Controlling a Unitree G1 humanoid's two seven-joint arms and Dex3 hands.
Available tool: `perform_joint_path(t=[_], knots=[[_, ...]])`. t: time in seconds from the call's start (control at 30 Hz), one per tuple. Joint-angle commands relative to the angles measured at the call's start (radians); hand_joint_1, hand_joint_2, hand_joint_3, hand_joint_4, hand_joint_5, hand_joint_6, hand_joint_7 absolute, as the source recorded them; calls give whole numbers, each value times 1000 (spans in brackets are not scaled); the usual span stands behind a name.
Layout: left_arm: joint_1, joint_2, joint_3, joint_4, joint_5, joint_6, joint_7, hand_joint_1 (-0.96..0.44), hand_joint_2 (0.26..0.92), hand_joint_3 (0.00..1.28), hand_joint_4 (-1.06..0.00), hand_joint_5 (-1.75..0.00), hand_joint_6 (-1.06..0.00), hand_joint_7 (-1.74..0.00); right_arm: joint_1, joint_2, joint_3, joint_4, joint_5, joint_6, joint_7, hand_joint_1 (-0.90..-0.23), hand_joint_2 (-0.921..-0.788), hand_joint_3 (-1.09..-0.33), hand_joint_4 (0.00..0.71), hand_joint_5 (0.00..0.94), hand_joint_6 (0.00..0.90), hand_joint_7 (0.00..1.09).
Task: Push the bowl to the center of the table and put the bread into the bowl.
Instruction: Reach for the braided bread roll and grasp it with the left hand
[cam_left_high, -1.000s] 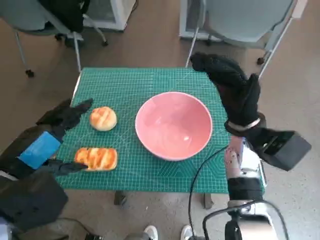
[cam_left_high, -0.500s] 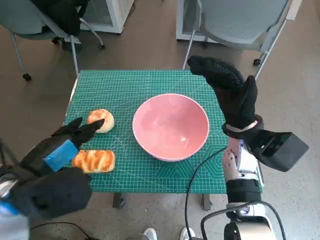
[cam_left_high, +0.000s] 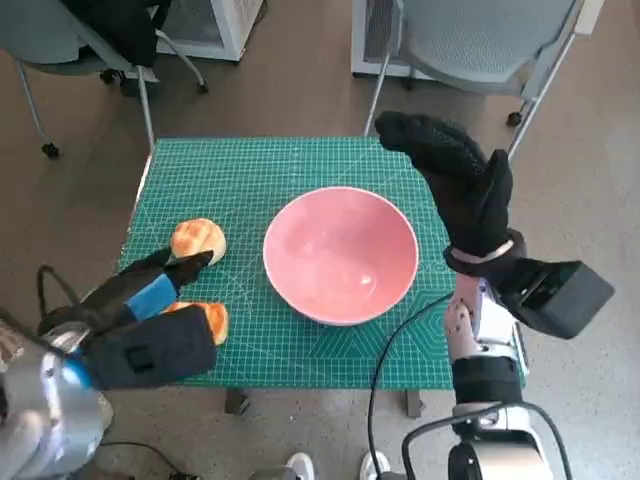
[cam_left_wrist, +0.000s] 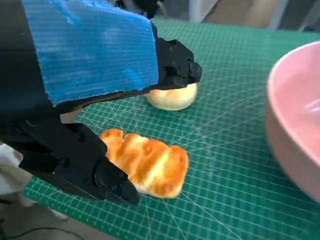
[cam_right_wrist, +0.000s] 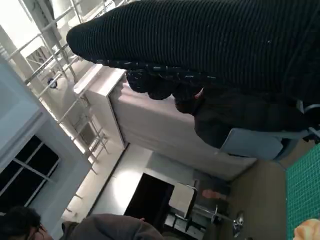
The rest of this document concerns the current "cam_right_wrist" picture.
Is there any aluminium frame rack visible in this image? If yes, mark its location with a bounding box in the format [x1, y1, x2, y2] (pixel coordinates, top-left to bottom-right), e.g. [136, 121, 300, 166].
[4, 0, 111, 174]

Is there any round toy bread bun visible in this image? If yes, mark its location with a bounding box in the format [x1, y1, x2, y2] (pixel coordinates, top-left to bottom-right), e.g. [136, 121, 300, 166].
[293, 218, 320, 240]

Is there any black panel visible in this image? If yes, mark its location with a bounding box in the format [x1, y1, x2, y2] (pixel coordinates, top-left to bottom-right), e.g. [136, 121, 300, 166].
[124, 171, 176, 221]

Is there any right black gloved robot hand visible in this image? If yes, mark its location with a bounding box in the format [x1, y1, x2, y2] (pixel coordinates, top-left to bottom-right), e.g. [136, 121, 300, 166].
[66, 0, 320, 111]

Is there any person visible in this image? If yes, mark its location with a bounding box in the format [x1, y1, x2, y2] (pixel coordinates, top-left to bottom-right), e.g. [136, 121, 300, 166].
[0, 205, 165, 240]

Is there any green cutting mat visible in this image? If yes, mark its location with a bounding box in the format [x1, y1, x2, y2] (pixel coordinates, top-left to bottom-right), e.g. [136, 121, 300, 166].
[284, 141, 320, 237]

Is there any black jacket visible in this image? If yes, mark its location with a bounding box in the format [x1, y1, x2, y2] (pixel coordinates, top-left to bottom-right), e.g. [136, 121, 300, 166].
[174, 98, 311, 151]

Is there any white mesh cabinet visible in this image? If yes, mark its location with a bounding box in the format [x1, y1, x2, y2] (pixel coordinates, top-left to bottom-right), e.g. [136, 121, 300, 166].
[73, 66, 259, 181]

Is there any dark window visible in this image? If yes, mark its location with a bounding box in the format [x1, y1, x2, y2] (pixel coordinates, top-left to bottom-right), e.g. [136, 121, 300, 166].
[0, 134, 61, 214]

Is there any white office chair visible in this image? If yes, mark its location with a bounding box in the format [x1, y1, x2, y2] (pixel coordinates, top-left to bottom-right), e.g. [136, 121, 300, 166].
[168, 181, 247, 239]

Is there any grey chair with metal legs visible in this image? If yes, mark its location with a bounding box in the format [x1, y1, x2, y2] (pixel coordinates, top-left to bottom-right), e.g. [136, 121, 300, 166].
[219, 99, 320, 164]

